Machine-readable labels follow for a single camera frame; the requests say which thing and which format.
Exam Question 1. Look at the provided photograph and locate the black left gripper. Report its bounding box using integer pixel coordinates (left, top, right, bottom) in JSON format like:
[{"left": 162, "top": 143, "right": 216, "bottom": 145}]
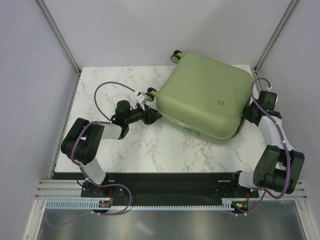
[{"left": 125, "top": 103, "right": 162, "bottom": 125}]

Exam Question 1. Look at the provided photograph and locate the green hard-shell suitcase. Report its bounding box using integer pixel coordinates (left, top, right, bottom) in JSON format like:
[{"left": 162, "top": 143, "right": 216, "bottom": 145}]
[{"left": 147, "top": 50, "right": 253, "bottom": 141}]

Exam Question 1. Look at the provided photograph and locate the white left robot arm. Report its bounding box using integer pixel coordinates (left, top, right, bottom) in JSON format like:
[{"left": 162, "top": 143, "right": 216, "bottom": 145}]
[{"left": 60, "top": 100, "right": 162, "bottom": 198}]

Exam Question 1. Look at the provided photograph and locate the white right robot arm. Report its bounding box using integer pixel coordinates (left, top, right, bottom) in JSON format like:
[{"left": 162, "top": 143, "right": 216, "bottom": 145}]
[{"left": 229, "top": 90, "right": 305, "bottom": 199}]

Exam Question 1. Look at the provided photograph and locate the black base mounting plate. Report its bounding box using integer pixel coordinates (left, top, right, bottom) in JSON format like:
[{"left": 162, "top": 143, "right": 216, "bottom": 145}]
[{"left": 79, "top": 172, "right": 260, "bottom": 207}]

